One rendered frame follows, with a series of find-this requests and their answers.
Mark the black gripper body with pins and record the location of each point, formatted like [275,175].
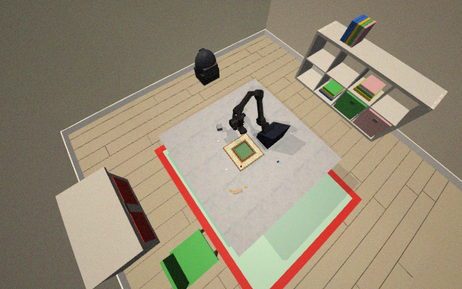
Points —
[242,129]

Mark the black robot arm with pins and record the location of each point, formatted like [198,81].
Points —
[258,94]

